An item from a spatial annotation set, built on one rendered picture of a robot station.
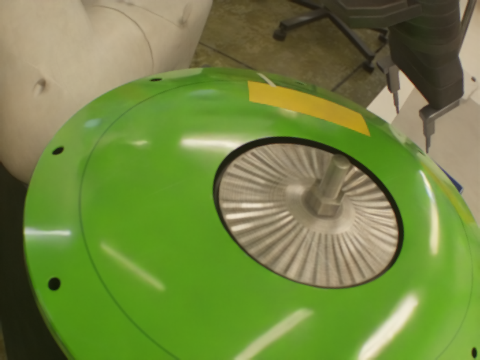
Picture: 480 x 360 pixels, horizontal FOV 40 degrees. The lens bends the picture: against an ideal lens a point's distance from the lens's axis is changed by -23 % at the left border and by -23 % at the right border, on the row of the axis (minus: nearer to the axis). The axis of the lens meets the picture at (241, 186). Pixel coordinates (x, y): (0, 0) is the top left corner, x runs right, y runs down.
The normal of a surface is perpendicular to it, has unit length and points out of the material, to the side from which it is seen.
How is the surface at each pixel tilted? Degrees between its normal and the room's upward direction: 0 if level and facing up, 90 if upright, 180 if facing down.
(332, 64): 0
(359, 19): 100
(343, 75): 0
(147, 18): 33
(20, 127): 74
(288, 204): 14
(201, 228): 5
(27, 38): 60
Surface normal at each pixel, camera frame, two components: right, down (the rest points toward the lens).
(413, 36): -0.48, 0.76
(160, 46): 0.90, 0.07
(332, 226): 0.32, -0.56
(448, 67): 0.37, 0.46
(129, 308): -0.01, -0.56
